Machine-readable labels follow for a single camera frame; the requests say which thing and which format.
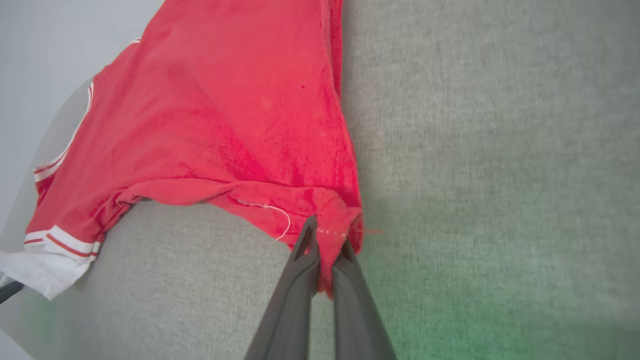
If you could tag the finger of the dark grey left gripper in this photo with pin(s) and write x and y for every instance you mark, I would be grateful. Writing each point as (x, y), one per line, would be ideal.
(9, 291)

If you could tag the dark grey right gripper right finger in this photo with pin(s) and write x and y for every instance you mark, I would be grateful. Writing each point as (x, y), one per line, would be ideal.
(355, 320)

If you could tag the red and white basketball jersey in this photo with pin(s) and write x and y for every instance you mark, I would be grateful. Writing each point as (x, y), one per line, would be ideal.
(215, 115)

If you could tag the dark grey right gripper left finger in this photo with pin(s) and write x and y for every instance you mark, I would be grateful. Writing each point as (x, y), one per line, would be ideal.
(292, 310)

